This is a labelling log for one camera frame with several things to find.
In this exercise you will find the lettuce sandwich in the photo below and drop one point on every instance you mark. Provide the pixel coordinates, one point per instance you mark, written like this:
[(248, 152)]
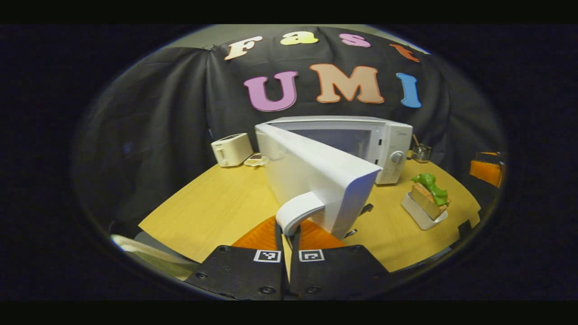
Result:
[(431, 192)]

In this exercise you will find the black backdrop cloth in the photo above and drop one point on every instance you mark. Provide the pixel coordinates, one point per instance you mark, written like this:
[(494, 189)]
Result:
[(149, 126)]

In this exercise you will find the white ribbed dish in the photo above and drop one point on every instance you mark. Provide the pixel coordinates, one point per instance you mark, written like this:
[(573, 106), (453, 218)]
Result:
[(420, 216)]

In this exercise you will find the white microwave oven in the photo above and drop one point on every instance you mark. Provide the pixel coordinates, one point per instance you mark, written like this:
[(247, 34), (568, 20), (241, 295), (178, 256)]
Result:
[(316, 171)]

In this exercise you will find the white toaster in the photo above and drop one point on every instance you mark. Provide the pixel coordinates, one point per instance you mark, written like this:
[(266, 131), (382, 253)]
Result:
[(232, 150)]

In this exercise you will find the small white kitchen scale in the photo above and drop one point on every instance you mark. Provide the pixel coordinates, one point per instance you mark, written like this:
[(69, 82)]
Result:
[(256, 159)]

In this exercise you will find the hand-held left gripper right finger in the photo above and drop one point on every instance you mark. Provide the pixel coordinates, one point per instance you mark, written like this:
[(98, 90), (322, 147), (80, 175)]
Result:
[(334, 271)]

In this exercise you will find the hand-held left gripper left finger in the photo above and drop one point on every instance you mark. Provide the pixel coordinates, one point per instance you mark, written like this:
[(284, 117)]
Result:
[(239, 271)]

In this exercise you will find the square glass cup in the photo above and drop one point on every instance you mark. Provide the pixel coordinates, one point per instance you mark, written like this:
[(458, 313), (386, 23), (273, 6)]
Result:
[(421, 153)]

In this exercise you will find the black tape patch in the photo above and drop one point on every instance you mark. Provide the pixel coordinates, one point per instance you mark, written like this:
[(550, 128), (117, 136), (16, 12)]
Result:
[(465, 228)]

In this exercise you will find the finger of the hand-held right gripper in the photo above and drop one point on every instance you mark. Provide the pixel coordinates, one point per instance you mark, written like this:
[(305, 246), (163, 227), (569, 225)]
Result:
[(487, 170)]

